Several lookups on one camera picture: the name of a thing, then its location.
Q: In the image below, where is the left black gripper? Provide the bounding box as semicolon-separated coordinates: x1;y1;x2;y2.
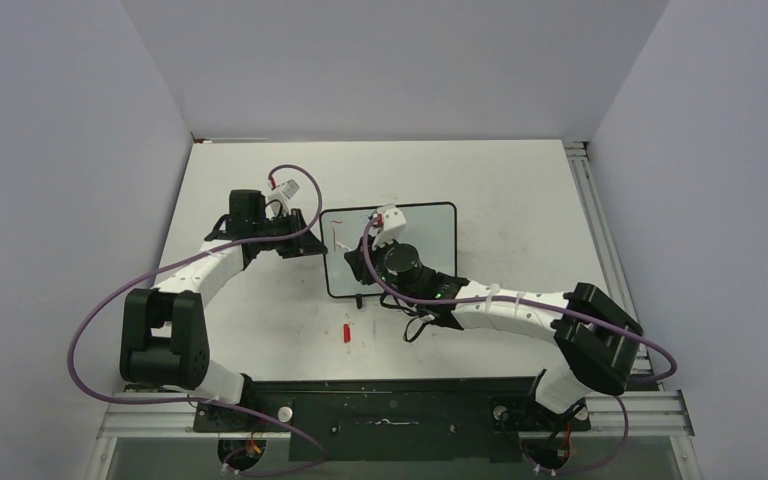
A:
253;208;327;259

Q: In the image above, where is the small black-framed whiteboard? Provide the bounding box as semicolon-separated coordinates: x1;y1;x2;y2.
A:
319;202;457;300

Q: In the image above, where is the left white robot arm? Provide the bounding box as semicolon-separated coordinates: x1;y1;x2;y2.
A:
119;189;327;431

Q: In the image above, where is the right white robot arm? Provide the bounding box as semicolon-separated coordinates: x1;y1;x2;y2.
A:
343;242;643;428

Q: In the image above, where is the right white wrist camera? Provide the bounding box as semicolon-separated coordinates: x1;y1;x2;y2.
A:
370;204;407;250

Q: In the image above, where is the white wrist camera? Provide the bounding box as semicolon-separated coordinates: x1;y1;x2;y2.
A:
267;179;300;203
370;204;407;250

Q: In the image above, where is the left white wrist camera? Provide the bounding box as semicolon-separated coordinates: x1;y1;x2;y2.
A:
267;179;300;203

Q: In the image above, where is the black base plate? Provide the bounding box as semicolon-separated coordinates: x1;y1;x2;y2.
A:
193;374;658;464

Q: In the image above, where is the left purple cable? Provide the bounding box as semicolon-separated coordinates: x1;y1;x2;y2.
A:
66;164;328;478

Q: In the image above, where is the purple cable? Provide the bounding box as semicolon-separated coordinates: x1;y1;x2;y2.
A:
361;218;679;477
66;164;328;478

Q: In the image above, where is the aluminium frame rail front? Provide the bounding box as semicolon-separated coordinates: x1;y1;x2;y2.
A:
95;390;293;440

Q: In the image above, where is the aluminium frame rail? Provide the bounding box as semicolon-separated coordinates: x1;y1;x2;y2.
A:
95;390;293;440
562;140;654;374

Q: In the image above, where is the aluminium frame rail right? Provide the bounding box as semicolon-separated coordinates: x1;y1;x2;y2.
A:
562;140;654;374

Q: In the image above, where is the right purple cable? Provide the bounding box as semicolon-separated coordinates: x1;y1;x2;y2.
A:
361;218;679;477

